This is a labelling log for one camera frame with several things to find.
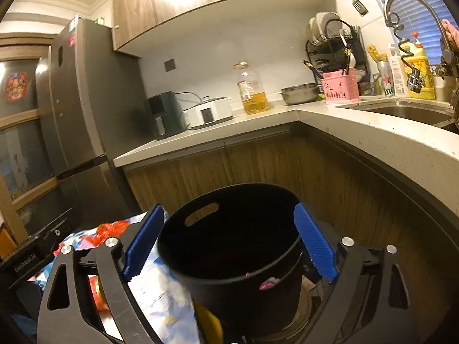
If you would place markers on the red door decoration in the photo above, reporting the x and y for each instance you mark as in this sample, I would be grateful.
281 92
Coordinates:
16 86

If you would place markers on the green beer can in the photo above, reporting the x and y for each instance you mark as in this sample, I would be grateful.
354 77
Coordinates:
386 77

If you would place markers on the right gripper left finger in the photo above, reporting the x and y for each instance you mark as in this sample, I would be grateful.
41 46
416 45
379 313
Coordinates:
68 311

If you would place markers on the white rice cooker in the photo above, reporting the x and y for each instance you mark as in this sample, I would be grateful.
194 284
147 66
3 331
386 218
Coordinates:
210 111

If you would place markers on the grey wall socket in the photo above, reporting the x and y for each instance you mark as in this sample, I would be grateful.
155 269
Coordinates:
170 65

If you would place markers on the wooden lower cabinets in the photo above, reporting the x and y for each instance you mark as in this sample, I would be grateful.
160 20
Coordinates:
358 195

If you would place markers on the black air fryer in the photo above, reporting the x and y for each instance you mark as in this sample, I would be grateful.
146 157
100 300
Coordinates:
166 114

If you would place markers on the white plastic bottle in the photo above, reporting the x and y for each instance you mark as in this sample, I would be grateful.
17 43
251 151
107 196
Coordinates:
398 72

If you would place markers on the black trash bin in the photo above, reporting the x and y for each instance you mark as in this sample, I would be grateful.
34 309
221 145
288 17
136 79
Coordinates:
238 252

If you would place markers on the window blinds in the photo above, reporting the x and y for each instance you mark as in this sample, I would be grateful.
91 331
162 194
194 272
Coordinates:
416 18

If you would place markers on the red plastic bag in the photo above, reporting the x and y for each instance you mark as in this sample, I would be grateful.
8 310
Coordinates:
108 230

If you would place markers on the steel kitchen sink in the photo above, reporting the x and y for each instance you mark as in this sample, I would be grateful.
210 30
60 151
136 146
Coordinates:
440 115

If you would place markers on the chrome kitchen faucet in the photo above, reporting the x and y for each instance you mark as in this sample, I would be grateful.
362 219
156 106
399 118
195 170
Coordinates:
448 66

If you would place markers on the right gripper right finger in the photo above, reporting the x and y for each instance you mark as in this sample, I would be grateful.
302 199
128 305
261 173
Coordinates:
363 295

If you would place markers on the blue floral tablecloth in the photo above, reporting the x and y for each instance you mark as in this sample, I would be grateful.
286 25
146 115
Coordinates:
163 300

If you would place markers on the red soda can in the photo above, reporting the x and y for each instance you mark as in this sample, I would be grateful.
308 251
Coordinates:
98 293

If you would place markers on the yellow detergent bottle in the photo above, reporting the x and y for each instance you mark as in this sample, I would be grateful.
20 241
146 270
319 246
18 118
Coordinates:
420 81

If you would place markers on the stainless steel refrigerator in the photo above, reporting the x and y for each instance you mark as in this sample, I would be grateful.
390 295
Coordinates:
92 109

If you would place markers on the cooking oil bottle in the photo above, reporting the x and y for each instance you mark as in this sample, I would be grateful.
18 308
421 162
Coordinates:
251 90

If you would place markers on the hanging spatula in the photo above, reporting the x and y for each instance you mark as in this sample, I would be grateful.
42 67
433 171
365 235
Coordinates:
359 7

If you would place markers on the stainless steel bowl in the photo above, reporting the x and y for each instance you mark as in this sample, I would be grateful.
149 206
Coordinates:
299 94

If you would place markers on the wooden glass door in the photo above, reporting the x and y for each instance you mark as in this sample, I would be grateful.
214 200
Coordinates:
31 196

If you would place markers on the black dish rack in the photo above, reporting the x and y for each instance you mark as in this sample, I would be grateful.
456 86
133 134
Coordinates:
327 52

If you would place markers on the pink utensil basket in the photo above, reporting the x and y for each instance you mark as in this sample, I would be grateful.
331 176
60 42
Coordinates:
340 88

